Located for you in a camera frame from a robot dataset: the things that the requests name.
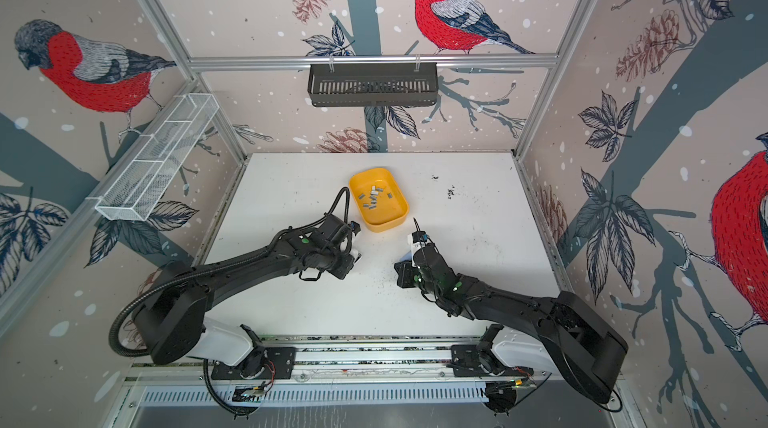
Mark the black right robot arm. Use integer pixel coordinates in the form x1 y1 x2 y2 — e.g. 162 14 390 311
394 244 628 405

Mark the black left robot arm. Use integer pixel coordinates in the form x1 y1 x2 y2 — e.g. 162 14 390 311
131 215 361 366

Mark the yellow plastic tray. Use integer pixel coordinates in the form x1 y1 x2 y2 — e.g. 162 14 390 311
348 168 409 233

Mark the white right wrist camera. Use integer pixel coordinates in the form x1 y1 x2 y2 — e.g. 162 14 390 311
408 230 432 266

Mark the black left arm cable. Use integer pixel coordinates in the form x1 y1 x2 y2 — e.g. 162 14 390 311
108 186 352 417

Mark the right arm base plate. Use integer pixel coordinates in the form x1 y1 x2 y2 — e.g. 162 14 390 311
447 324 535 379

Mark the aluminium mounting rail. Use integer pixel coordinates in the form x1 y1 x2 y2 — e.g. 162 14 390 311
128 336 613 408

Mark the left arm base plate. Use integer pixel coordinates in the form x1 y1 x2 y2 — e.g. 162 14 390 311
211 347 297 381

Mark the black wire basket shelf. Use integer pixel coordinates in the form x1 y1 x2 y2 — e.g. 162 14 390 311
307 63 439 108

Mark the white wire mesh shelf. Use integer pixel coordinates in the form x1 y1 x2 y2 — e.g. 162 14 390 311
95 93 219 221

